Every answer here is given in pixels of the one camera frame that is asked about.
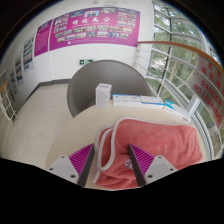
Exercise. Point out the pink towel with white trim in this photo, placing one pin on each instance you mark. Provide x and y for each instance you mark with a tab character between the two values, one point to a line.
166	140

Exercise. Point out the white stair railing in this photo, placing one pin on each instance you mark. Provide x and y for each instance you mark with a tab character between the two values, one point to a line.
8	106

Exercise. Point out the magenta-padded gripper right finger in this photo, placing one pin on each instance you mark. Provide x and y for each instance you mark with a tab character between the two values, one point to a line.
159	166

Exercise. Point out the upright white carton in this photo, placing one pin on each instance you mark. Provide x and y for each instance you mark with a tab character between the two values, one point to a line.
103	96

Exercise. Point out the small magenta text poster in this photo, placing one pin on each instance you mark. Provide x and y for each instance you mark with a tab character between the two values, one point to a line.
42	38

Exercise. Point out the flat white and teal box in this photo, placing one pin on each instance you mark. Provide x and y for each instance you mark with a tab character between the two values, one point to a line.
176	111

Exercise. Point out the row of wall photo panels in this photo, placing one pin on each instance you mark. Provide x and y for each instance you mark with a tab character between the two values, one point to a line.
28	55

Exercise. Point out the large magenta photo poster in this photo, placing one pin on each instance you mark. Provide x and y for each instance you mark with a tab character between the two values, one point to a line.
95	40

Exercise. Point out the red-lettered warning sign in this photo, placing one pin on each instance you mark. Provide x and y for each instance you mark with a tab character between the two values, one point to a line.
208	86

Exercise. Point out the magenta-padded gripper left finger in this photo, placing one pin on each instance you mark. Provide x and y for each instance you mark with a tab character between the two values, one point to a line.
63	165

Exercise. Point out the white railing with orange handrail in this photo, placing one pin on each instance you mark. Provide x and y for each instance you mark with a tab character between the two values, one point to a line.
166	44

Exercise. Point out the green exit sign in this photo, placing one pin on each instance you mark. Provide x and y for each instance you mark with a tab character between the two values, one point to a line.
86	62

